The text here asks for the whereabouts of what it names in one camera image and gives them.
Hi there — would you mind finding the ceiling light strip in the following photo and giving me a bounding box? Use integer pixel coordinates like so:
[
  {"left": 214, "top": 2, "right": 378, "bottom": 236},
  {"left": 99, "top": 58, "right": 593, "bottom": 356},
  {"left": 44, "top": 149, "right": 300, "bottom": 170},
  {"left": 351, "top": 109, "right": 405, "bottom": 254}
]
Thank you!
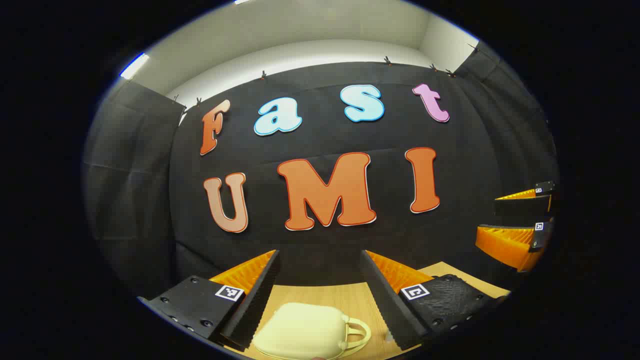
[{"left": 120, "top": 52, "right": 151, "bottom": 80}]

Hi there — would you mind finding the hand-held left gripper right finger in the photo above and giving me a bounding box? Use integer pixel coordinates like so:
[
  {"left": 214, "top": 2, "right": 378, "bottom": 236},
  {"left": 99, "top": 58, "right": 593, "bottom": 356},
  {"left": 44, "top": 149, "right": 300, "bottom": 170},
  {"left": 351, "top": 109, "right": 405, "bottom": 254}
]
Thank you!
[{"left": 359, "top": 249, "right": 508, "bottom": 352}]

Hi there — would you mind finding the pale yellow suitcase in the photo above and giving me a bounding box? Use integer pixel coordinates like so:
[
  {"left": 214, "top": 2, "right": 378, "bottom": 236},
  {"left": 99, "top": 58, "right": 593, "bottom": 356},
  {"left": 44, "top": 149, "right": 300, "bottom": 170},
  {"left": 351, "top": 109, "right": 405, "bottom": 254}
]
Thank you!
[{"left": 251, "top": 302, "right": 373, "bottom": 360}]

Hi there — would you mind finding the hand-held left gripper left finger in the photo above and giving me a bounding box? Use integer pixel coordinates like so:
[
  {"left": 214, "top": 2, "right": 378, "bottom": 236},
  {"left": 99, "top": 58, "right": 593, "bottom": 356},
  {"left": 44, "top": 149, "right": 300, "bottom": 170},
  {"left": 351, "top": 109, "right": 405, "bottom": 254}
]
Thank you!
[{"left": 141, "top": 249, "right": 281, "bottom": 352}]

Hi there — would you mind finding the row of small cloth clips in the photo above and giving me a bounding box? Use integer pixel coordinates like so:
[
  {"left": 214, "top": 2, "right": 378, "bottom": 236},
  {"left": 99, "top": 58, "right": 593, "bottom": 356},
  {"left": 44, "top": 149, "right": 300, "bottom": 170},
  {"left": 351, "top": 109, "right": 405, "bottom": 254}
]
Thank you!
[{"left": 172, "top": 44, "right": 481, "bottom": 107}]

